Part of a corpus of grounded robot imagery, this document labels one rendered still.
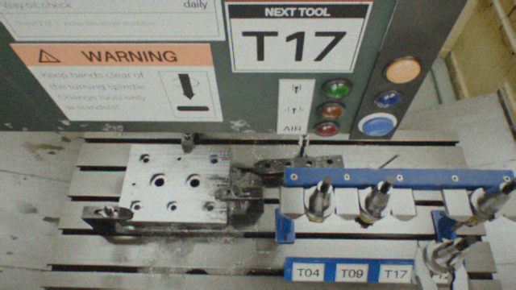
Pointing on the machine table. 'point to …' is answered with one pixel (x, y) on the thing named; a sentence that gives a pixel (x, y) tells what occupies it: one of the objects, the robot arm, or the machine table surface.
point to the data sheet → (113, 19)
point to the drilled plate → (221, 171)
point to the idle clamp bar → (294, 165)
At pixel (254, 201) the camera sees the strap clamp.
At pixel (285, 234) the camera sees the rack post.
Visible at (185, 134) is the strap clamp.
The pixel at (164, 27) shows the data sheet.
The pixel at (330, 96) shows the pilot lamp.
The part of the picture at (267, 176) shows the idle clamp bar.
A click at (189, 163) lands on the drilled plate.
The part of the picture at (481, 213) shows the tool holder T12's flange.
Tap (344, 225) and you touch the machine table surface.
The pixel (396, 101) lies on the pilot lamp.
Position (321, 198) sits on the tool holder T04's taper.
